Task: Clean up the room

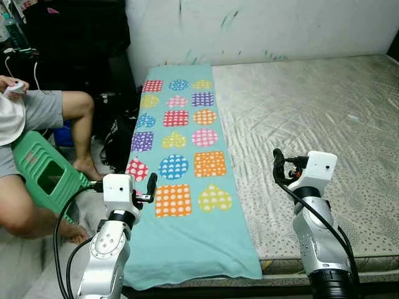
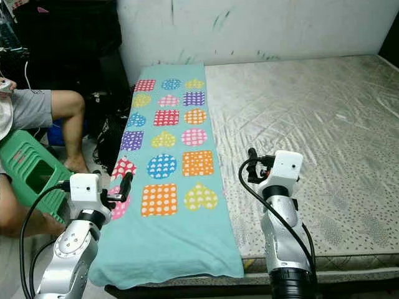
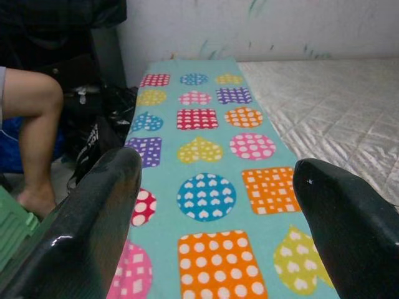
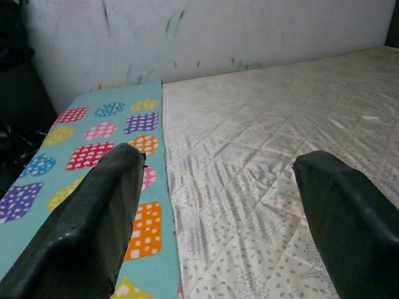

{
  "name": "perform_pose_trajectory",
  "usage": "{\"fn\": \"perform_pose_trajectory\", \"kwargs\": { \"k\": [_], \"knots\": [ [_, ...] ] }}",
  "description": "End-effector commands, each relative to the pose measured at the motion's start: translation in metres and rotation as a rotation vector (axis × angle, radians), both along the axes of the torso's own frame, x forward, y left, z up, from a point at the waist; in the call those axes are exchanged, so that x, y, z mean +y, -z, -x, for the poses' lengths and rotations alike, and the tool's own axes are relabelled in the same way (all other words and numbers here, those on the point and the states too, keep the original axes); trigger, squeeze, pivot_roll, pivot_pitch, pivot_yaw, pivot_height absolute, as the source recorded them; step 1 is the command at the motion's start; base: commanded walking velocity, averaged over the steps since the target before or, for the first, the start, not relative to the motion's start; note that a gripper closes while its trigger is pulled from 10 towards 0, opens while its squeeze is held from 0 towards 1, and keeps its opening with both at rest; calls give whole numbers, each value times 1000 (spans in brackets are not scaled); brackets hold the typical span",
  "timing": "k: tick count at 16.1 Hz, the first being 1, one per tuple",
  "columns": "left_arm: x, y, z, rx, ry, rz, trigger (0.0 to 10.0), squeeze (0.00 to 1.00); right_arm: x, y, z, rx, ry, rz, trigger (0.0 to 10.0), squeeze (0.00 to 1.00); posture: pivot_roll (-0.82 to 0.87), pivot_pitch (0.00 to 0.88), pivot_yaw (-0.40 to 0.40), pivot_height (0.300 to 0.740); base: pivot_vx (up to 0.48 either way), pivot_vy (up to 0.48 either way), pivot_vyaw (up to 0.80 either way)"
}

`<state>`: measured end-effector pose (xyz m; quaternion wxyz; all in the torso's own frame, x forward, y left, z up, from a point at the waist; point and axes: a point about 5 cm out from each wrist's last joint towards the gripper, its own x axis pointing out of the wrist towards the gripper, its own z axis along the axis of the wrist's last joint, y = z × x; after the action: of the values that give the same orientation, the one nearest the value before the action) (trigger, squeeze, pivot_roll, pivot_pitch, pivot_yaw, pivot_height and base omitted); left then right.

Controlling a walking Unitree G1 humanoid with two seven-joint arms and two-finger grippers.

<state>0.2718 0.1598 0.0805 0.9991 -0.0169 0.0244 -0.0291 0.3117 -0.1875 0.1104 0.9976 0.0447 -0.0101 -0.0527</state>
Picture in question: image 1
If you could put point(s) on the dark bed frame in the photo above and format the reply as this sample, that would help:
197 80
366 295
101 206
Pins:
249 293

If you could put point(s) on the grey shorts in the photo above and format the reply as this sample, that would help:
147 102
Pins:
43 109

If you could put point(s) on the black cabinet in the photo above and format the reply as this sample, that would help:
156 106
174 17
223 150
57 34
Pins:
75 43

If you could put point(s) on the person's hand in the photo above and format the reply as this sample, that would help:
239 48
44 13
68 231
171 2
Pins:
6 79

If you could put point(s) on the white handheld controller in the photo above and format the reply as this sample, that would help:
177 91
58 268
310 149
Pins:
17 88

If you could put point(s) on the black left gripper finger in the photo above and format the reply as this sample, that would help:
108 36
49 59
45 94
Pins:
151 187

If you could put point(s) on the dotted grey quilted mattress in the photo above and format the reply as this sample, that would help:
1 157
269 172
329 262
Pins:
312 112

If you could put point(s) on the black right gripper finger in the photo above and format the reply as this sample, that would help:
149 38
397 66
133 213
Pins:
280 165

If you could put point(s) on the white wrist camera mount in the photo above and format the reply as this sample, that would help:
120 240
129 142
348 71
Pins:
319 168
117 189

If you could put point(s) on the blue container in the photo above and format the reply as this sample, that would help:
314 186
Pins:
62 137

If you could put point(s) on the person's right leg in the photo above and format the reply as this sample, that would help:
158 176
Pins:
19 212

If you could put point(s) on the green plastic stool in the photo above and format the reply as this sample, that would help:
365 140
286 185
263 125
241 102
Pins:
31 159

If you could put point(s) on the person's white t-shirt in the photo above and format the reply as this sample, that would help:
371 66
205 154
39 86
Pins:
9 121

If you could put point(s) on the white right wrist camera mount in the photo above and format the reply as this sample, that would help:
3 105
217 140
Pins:
319 168

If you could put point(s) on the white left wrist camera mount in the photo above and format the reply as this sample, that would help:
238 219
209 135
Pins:
117 189

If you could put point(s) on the black bag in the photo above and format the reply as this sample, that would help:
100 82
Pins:
118 146

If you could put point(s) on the teal blanket with colourful shapes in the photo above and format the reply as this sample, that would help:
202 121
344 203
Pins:
187 249

